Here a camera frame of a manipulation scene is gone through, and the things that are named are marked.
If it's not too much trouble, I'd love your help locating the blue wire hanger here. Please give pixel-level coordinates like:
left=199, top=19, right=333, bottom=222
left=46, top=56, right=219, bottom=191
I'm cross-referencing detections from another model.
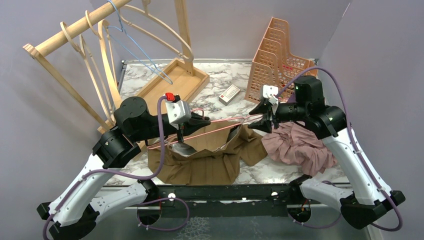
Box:
left=106, top=0, right=174, bottom=85

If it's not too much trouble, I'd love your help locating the pink wire hanger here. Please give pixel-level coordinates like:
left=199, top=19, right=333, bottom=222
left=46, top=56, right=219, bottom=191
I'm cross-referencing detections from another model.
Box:
left=147, top=108, right=262, bottom=150

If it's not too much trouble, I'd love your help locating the wooden hanger right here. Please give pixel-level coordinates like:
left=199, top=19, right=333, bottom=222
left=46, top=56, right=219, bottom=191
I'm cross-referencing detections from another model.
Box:
left=119, top=0, right=195, bottom=63

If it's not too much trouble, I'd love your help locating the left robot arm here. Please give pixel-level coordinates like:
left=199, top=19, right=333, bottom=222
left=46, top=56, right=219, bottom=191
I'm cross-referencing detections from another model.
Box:
left=37, top=93, right=211, bottom=240

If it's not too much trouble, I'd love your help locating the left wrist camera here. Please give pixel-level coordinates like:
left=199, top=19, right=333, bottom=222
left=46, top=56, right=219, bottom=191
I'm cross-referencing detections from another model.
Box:
left=164, top=92, right=192, bottom=129

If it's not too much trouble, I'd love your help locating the wooden hanger leftmost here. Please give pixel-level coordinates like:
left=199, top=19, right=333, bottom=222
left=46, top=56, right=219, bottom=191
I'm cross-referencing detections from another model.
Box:
left=60, top=21, right=113, bottom=126

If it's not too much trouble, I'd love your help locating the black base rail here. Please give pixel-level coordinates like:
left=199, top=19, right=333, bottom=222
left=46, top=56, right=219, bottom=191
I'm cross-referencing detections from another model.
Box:
left=128, top=183, right=313, bottom=222

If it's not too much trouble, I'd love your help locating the peach plastic file organizer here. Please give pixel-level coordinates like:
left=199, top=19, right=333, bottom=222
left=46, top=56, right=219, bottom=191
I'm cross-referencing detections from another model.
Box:
left=244, top=17, right=315, bottom=103

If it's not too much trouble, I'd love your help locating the wooden hanger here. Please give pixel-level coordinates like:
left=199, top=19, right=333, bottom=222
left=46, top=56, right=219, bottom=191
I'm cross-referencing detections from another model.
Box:
left=60, top=21, right=113, bottom=126
left=85, top=10, right=122, bottom=111
left=119, top=0, right=195, bottom=63

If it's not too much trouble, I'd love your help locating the brown skirt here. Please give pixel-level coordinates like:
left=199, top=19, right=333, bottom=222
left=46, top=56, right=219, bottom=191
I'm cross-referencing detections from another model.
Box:
left=157, top=121, right=268, bottom=186

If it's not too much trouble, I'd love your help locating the pink skirt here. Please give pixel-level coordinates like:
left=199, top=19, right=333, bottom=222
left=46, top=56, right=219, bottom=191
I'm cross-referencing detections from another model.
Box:
left=261, top=122, right=338, bottom=177

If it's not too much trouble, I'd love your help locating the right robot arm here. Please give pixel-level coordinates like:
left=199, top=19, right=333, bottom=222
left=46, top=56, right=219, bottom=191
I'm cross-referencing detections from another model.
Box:
left=249, top=75, right=406, bottom=230

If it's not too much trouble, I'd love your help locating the wooden clothes rack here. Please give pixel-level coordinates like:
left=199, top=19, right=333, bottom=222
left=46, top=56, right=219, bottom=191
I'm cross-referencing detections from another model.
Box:
left=23, top=0, right=210, bottom=133

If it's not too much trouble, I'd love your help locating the small white red box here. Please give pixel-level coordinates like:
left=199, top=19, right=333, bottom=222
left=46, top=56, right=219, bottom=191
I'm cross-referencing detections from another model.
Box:
left=218, top=84, right=241, bottom=106

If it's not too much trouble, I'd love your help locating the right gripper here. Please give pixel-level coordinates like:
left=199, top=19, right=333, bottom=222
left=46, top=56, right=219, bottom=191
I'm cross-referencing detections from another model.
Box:
left=248, top=101, right=309, bottom=133

